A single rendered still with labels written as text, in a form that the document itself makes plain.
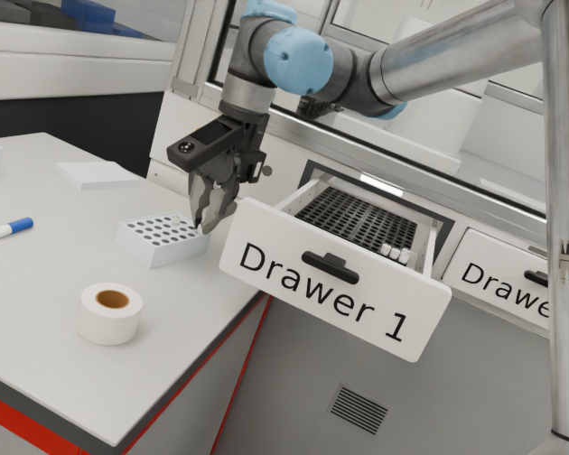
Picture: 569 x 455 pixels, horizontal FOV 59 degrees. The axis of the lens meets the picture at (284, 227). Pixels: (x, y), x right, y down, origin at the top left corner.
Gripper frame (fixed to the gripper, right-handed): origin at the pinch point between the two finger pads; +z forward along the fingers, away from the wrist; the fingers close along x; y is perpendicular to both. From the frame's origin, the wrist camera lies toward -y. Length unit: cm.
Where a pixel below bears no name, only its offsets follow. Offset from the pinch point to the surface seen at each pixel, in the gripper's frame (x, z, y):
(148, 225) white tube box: 5.0, 1.6, -6.1
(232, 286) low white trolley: -10.5, 5.2, -1.3
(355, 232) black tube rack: -21.9, -8.8, 8.7
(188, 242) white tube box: -1.3, 1.9, -3.2
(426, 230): -26.5, -7.4, 32.3
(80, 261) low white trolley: 4.4, 5.1, -17.9
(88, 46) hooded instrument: 65, -12, 23
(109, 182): 24.1, 3.9, 1.5
